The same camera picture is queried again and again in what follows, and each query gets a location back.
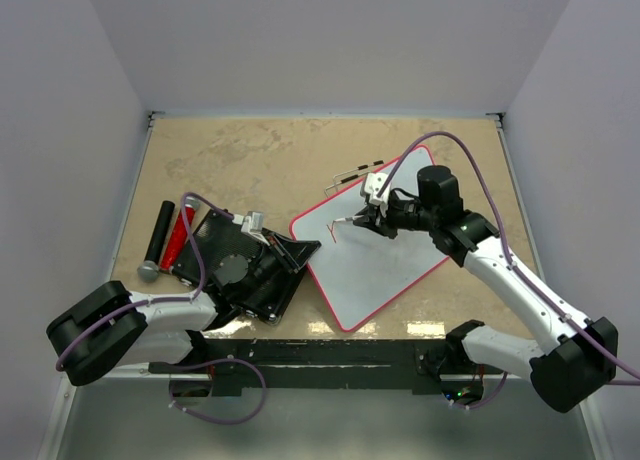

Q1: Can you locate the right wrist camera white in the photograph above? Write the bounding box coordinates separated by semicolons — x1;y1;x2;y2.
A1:
360;172;389;215

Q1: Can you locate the black microphone tube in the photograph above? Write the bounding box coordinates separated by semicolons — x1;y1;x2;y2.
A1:
144;200;175;264

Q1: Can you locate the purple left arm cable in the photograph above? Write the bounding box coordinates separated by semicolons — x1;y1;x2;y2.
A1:
54;192;266;424

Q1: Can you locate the pink framed whiteboard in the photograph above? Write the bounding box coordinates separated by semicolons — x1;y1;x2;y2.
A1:
288;143;451;334

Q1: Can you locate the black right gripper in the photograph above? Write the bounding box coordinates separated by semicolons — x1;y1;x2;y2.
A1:
355;192;438;239

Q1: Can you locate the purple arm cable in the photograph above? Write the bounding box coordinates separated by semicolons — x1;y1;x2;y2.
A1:
54;192;266;424
377;131;640;411

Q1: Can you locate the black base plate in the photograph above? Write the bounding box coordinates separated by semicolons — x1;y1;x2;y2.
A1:
149;339;500;404

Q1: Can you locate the wire whiteboard stand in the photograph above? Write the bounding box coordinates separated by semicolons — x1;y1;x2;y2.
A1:
324;160;384;197

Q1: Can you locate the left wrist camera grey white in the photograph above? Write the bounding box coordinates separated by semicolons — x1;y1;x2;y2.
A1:
232;211;264;239

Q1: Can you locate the aluminium frame rail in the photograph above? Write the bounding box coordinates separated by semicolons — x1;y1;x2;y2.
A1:
37;110;166;460

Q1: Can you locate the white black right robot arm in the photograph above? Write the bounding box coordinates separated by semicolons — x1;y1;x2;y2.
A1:
353;166;618;413

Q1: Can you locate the red and white marker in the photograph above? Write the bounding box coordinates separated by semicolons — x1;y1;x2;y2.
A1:
331;215;363;226

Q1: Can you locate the red microphone silver head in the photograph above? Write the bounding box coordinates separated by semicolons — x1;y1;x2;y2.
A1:
137;214;187;283

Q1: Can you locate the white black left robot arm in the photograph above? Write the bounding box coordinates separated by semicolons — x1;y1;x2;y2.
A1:
46;227;321;386

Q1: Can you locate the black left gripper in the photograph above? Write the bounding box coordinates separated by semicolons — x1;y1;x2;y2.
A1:
238;230;320;302

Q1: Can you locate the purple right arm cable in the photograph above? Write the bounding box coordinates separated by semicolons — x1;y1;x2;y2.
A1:
377;131;640;411

